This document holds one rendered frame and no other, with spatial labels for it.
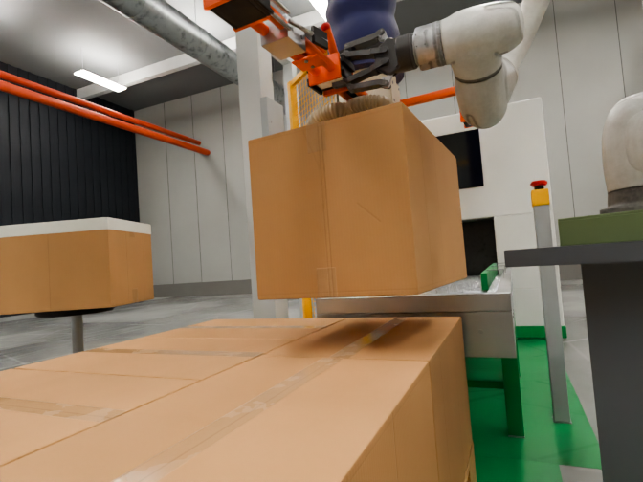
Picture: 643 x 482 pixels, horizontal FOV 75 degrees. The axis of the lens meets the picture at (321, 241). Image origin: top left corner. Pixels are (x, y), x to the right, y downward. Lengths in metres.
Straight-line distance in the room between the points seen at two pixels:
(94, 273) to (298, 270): 1.30
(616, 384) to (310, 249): 0.74
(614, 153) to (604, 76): 9.89
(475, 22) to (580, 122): 9.82
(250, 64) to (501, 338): 2.13
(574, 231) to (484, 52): 0.45
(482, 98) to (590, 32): 10.38
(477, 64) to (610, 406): 0.81
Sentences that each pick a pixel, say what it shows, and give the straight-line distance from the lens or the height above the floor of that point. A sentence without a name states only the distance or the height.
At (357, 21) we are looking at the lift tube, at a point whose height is 1.40.
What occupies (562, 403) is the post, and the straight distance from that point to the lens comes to 2.17.
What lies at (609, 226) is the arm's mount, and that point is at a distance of 1.10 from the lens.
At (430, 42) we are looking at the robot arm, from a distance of 0.98.
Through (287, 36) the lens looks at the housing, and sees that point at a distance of 0.87.
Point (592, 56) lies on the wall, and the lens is 11.20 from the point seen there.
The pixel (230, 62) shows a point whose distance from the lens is 9.43.
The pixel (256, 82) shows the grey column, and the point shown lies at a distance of 2.79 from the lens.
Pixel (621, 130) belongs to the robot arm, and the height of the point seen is 1.00.
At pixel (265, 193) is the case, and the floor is 0.93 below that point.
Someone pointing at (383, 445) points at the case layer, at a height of 0.52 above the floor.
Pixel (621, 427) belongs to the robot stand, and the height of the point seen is 0.34.
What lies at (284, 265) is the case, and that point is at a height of 0.75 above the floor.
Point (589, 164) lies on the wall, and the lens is 10.59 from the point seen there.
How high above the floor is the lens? 0.75
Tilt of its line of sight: 3 degrees up
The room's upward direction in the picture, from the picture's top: 4 degrees counter-clockwise
